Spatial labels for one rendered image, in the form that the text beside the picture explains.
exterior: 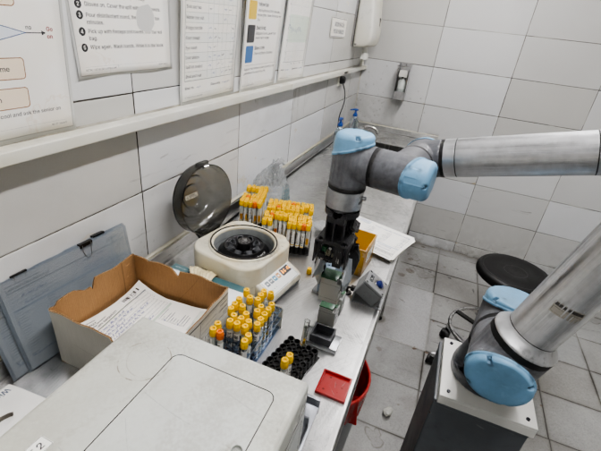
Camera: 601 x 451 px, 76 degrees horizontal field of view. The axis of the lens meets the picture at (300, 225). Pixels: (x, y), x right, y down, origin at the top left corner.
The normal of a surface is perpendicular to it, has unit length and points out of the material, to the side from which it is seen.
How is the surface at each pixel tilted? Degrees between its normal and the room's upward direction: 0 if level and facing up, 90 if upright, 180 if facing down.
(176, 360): 0
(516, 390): 98
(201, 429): 0
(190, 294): 92
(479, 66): 90
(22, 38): 94
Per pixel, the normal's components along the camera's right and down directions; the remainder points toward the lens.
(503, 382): -0.54, 0.46
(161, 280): -0.36, 0.37
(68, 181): 0.92, 0.26
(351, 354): 0.11, -0.88
